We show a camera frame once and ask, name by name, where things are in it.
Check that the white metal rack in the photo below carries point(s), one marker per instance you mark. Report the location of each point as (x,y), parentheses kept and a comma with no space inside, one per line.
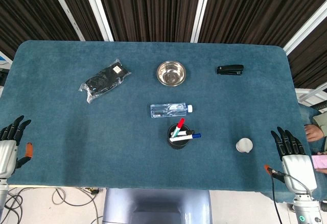
(310,96)

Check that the stainless steel bowl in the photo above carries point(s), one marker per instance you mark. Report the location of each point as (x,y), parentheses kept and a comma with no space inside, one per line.
(171,73)

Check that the blue marker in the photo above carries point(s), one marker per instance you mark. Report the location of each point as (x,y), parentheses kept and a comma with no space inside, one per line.
(184,138)

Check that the black stapler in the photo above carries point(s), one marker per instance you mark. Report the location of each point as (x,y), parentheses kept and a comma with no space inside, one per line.
(230,70)

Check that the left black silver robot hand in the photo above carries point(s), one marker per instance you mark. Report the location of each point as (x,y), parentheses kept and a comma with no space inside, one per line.
(7,155)

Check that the black item in plastic bag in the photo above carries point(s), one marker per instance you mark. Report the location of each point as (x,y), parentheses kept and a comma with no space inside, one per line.
(104,79)

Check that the dark brown pleated curtain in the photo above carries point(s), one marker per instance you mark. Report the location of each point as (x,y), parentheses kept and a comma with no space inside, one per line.
(153,7)

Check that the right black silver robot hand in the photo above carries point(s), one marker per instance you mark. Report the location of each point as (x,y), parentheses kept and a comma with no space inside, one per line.
(299,168)

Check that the clear plastic water bottle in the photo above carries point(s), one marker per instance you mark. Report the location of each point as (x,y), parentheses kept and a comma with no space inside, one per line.
(168,110)

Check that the black marker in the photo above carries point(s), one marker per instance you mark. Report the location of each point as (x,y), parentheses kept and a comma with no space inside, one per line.
(184,133)

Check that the white frame post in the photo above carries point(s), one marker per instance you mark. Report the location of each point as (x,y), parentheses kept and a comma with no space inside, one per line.
(306,30)
(201,9)
(66,9)
(98,9)

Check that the blue table cloth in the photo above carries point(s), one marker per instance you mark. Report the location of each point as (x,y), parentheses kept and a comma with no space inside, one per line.
(153,122)

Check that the person's beige sleeve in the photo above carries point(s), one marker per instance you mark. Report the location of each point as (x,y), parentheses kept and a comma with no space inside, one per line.
(320,122)

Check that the pink phone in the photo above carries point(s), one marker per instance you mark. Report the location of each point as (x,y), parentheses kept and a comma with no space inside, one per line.
(320,160)

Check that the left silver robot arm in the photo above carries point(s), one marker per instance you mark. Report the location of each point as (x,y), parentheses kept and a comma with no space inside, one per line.
(2,198)

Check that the red marker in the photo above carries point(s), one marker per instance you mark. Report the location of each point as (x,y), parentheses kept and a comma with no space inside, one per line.
(179,127)

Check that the person's bare hand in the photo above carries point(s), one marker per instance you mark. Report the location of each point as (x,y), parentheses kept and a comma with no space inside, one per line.
(313,133)

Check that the white round lid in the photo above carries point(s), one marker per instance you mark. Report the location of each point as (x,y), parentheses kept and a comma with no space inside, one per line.
(244,145)

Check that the blue grey robot torso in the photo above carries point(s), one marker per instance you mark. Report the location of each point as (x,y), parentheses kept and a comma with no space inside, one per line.
(157,206)

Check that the black pen cup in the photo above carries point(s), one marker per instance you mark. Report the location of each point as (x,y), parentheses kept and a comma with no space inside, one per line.
(178,144)

